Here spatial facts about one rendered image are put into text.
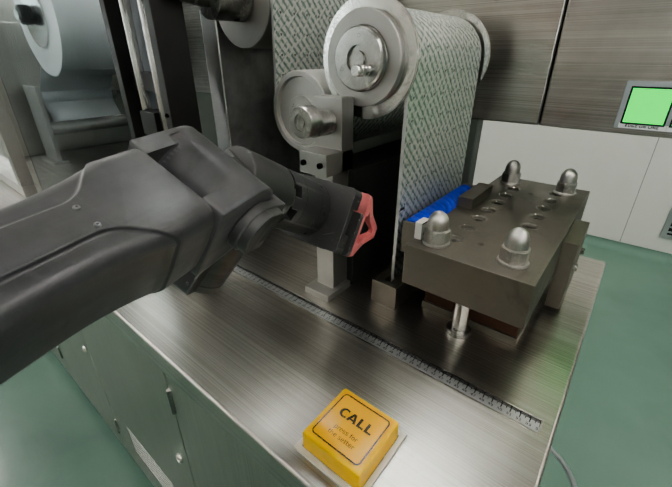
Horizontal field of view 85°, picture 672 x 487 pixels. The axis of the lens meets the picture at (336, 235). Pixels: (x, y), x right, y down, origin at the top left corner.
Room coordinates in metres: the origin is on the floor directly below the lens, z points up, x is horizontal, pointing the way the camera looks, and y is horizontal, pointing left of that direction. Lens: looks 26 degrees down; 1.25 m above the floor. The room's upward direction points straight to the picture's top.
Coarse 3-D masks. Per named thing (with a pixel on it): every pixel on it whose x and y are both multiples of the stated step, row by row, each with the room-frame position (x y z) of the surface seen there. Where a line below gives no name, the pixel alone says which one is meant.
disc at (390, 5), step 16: (352, 0) 0.54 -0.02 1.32; (368, 0) 0.53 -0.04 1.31; (384, 0) 0.51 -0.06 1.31; (336, 16) 0.56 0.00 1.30; (400, 16) 0.50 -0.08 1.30; (416, 32) 0.49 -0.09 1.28; (416, 48) 0.48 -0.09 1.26; (416, 64) 0.48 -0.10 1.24; (400, 80) 0.50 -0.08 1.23; (400, 96) 0.49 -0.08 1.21; (368, 112) 0.52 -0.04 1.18; (384, 112) 0.51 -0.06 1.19
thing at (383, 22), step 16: (352, 16) 0.53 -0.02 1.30; (368, 16) 0.52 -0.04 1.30; (384, 16) 0.50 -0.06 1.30; (336, 32) 0.55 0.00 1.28; (384, 32) 0.50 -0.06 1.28; (400, 32) 0.50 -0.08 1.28; (400, 48) 0.49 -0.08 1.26; (400, 64) 0.49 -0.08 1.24; (336, 80) 0.55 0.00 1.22; (384, 80) 0.50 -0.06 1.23; (368, 96) 0.51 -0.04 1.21; (384, 96) 0.50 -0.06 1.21
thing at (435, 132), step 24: (432, 96) 0.55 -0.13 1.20; (456, 96) 0.61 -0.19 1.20; (408, 120) 0.50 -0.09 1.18; (432, 120) 0.55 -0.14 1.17; (456, 120) 0.62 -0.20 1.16; (408, 144) 0.50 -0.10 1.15; (432, 144) 0.56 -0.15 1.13; (456, 144) 0.63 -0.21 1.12; (408, 168) 0.51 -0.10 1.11; (432, 168) 0.57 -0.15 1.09; (456, 168) 0.65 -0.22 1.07; (408, 192) 0.51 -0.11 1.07; (432, 192) 0.58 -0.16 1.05; (408, 216) 0.52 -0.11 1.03
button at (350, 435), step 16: (336, 400) 0.28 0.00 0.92; (352, 400) 0.28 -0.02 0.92; (320, 416) 0.26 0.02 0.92; (336, 416) 0.26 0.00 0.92; (352, 416) 0.26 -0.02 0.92; (368, 416) 0.26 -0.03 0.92; (384, 416) 0.26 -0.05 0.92; (304, 432) 0.24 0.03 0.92; (320, 432) 0.24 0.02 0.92; (336, 432) 0.24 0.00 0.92; (352, 432) 0.24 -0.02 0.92; (368, 432) 0.24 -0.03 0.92; (384, 432) 0.24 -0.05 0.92; (320, 448) 0.22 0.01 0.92; (336, 448) 0.22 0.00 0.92; (352, 448) 0.22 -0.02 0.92; (368, 448) 0.22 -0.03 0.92; (384, 448) 0.23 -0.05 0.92; (336, 464) 0.21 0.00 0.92; (352, 464) 0.21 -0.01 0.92; (368, 464) 0.21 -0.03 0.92; (352, 480) 0.20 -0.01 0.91
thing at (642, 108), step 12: (636, 96) 0.60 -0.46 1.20; (648, 96) 0.59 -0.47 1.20; (660, 96) 0.58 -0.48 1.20; (636, 108) 0.59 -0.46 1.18; (648, 108) 0.59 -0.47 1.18; (660, 108) 0.58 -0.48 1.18; (624, 120) 0.60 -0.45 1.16; (636, 120) 0.59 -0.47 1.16; (648, 120) 0.58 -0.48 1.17; (660, 120) 0.57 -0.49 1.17
